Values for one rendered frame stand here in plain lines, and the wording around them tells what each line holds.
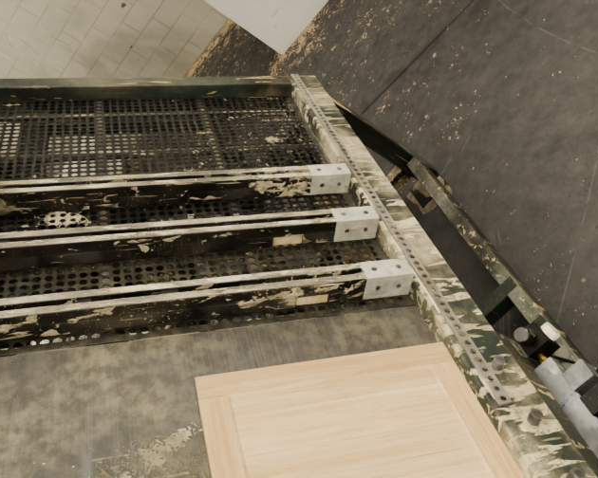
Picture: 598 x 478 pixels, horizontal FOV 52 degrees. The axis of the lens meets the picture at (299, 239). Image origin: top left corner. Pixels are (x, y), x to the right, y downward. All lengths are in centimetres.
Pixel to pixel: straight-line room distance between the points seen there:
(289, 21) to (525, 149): 252
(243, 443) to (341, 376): 26
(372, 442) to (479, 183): 177
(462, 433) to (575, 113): 171
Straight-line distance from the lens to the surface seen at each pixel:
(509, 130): 286
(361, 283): 148
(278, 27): 479
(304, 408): 126
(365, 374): 133
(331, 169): 187
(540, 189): 262
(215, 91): 242
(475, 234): 246
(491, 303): 231
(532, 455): 128
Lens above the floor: 200
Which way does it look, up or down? 34 degrees down
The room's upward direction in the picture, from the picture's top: 64 degrees counter-clockwise
